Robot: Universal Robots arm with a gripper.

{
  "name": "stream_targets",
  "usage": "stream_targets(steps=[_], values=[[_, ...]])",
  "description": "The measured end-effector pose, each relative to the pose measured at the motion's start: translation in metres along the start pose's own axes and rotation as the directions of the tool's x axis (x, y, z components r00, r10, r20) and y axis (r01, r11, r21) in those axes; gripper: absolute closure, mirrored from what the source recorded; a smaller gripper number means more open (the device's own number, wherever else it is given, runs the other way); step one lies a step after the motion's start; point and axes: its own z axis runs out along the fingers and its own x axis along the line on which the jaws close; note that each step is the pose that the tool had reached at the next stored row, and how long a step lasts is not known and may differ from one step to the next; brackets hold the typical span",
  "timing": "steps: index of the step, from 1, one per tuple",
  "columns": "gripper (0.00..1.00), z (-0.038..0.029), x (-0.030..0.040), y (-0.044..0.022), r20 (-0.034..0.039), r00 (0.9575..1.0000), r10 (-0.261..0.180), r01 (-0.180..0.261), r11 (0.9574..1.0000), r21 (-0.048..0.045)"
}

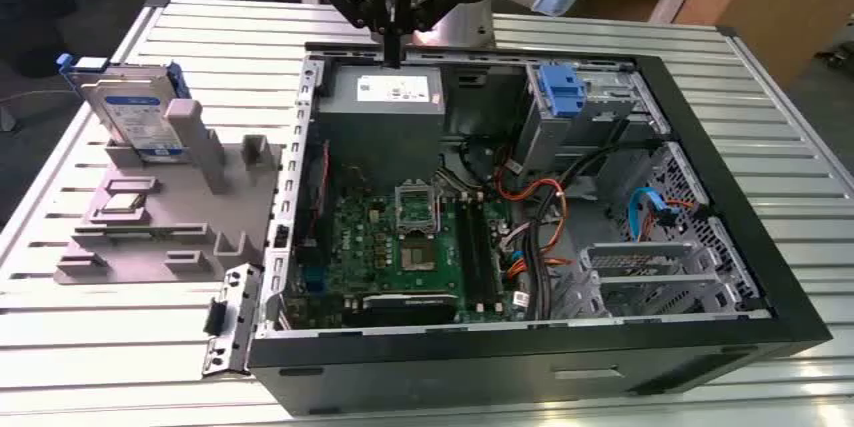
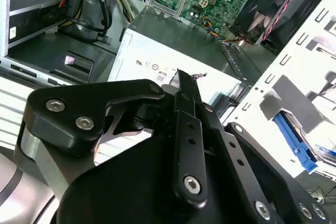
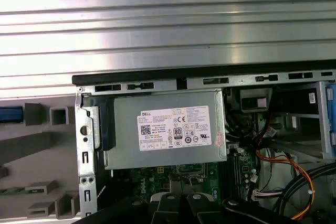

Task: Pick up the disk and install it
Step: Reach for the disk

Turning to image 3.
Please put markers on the CPU socket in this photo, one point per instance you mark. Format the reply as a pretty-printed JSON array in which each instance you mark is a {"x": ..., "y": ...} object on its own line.
[{"x": 175, "y": 186}]

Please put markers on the grey metal drive cage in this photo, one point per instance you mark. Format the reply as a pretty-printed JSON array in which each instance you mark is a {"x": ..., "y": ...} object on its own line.
[{"x": 323, "y": 129}]

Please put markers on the grey parts rack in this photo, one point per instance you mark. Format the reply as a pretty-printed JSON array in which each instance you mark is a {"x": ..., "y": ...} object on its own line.
[{"x": 39, "y": 155}]

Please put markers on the metal socket cover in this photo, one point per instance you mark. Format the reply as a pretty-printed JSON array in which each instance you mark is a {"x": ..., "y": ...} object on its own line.
[{"x": 191, "y": 165}]

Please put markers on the black open PC case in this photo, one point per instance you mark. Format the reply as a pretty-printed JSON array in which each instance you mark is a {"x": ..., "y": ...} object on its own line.
[{"x": 118, "y": 77}]

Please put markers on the grey power supply unit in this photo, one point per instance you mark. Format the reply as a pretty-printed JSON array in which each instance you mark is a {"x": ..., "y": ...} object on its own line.
[{"x": 162, "y": 155}]

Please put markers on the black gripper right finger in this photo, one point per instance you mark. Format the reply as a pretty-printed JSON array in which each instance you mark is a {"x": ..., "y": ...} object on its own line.
[{"x": 204, "y": 211}]

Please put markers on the blue drive cage latch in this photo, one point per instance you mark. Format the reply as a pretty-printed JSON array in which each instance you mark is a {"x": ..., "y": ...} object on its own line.
[{"x": 331, "y": 119}]

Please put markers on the black RAM slot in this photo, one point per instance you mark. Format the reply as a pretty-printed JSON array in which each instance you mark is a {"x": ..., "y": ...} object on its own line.
[{"x": 232, "y": 174}]

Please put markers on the green motherboard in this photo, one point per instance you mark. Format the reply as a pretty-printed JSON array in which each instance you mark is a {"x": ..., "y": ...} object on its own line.
[{"x": 147, "y": 182}]

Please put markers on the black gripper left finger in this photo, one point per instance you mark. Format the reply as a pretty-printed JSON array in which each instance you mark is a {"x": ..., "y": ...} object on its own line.
[{"x": 168, "y": 211}]

